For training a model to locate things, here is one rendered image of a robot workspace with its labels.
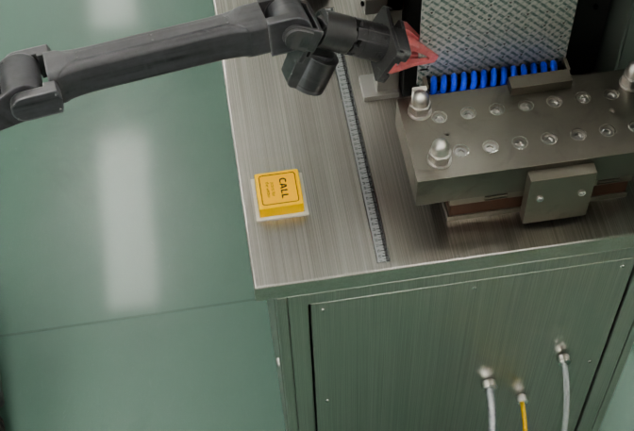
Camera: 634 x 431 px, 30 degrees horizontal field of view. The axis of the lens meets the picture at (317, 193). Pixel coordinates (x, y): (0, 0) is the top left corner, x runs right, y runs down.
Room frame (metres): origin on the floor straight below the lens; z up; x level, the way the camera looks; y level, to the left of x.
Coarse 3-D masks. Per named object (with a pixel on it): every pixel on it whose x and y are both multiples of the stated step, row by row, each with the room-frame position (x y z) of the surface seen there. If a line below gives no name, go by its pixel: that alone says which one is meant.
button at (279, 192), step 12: (264, 180) 1.10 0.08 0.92; (276, 180) 1.10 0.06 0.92; (288, 180) 1.10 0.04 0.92; (264, 192) 1.08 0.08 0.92; (276, 192) 1.08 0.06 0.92; (288, 192) 1.08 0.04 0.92; (300, 192) 1.08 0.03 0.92; (264, 204) 1.06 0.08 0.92; (276, 204) 1.06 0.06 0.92; (288, 204) 1.06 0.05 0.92; (300, 204) 1.06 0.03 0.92; (264, 216) 1.05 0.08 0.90
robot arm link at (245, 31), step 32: (288, 0) 1.20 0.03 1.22; (160, 32) 1.15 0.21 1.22; (192, 32) 1.15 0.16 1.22; (224, 32) 1.14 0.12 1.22; (256, 32) 1.15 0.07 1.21; (64, 64) 1.09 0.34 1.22; (96, 64) 1.10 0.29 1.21; (128, 64) 1.10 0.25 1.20; (160, 64) 1.11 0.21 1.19; (192, 64) 1.12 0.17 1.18; (32, 96) 1.04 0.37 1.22; (64, 96) 1.07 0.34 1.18
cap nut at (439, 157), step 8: (432, 144) 1.05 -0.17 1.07; (440, 144) 1.04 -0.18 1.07; (448, 144) 1.05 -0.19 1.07; (432, 152) 1.04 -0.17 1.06; (440, 152) 1.04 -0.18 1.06; (448, 152) 1.04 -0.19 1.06; (432, 160) 1.04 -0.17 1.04; (440, 160) 1.03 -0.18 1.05; (448, 160) 1.04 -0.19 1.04; (440, 168) 1.03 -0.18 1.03
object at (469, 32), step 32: (448, 0) 1.21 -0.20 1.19; (480, 0) 1.22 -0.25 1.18; (512, 0) 1.23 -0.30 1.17; (544, 0) 1.23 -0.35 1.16; (576, 0) 1.24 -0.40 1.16; (448, 32) 1.21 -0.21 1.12; (480, 32) 1.22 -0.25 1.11; (512, 32) 1.23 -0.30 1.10; (544, 32) 1.23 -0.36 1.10; (448, 64) 1.22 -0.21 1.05; (480, 64) 1.22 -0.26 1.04; (512, 64) 1.23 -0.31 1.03
